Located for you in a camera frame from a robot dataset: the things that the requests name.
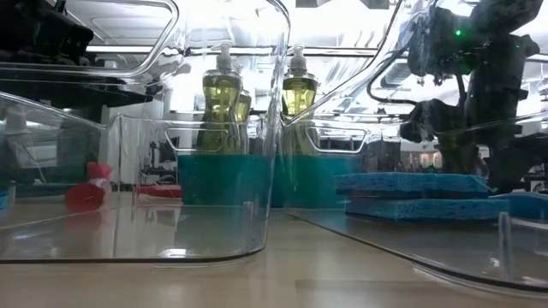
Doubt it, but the green soap pump bottle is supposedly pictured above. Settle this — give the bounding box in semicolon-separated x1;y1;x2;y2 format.
280;44;320;156
195;42;245;155
234;87;253;153

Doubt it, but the clear plastic bin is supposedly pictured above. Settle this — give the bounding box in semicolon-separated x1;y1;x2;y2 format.
280;0;548;296
0;0;292;265

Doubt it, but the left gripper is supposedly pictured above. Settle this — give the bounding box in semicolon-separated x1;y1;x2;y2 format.
0;25;154;108

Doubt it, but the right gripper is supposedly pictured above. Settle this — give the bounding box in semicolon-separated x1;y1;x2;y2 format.
400;98;457;145

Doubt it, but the teal plastic bin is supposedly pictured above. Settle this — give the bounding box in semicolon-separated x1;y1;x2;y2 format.
177;152;365;210

